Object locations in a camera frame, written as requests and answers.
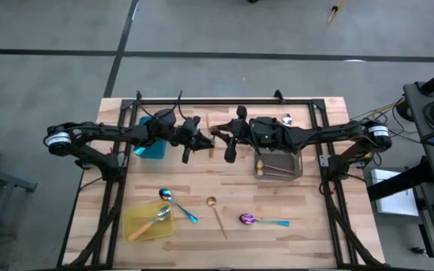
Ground yellow floor cables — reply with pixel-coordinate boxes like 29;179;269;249
349;96;406;127

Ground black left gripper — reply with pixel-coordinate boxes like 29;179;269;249
150;108;216;164

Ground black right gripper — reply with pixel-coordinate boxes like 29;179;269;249
208;105;298;164

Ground black aluminium table frame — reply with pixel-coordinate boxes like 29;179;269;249
60;96;382;270

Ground grey equipment cart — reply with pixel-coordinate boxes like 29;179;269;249
402;81;434;186

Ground wooden broom handle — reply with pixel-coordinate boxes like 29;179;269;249
325;0;345;25

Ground white box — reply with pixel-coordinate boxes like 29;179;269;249
369;168;420;218

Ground blue plastic bin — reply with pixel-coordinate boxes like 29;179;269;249
133;115;167;160

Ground grey plastic bin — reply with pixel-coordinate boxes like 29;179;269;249
253;147;303;182

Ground iridescent rainbow spoon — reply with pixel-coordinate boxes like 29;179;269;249
158;187;199;224
239;213;291;227

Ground small black floor object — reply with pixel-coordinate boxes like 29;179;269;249
410;245;429;259

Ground yellow plastic bin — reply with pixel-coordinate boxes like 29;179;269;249
121;202;175;243

